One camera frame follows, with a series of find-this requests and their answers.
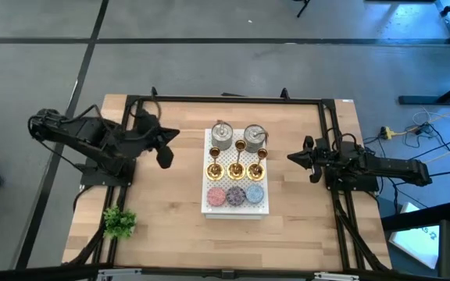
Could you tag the pink patterned ceramic candle holder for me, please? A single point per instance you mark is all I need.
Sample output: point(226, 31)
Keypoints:
point(216, 196)

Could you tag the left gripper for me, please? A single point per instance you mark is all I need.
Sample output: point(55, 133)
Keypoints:
point(147, 138)

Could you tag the table-level camera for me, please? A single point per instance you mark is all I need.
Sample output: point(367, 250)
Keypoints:
point(228, 274)

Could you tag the white printed box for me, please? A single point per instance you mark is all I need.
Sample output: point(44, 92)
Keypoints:
point(416, 242)

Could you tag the black beam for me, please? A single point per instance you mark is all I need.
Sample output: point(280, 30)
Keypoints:
point(420, 215)

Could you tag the silver glass jar candle holder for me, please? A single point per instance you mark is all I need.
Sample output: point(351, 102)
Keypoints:
point(222, 136)
point(254, 138)

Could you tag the small white label sticker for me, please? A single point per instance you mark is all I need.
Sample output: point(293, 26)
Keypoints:
point(347, 101)

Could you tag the tall brass candlestick holder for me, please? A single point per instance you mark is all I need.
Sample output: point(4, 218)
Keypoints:
point(236, 171)

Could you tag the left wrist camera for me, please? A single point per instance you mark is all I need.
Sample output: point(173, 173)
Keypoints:
point(147, 119)

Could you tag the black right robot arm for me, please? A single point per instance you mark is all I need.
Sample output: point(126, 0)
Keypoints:
point(397, 168)

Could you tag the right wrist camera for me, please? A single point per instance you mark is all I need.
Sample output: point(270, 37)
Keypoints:
point(309, 143)

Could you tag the yellow power plug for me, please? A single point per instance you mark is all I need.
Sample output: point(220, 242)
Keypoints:
point(388, 133)

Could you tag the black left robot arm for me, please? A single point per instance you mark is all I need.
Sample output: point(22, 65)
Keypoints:
point(76, 132)

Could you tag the black crossbar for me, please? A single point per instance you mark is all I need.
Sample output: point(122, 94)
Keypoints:
point(53, 272)

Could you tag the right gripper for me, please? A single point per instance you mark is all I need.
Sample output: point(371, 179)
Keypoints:
point(326, 160)

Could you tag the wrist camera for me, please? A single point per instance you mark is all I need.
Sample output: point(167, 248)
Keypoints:
point(309, 143)
point(147, 119)

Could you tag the white perforated metal stand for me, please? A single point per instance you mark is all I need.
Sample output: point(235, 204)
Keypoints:
point(233, 210)

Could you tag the purple patterned ceramic candle holder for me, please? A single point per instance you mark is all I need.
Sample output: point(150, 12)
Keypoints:
point(236, 196)

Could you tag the small green artificial plant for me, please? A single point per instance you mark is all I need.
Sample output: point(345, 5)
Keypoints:
point(118, 222)

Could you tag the grey metal bracket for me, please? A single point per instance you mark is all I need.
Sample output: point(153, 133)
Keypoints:
point(119, 274)
point(336, 276)

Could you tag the blue patterned ceramic candle holder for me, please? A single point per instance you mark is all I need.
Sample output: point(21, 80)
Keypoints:
point(254, 194)

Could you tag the black metal table frame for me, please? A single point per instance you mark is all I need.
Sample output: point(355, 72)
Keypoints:
point(209, 99)

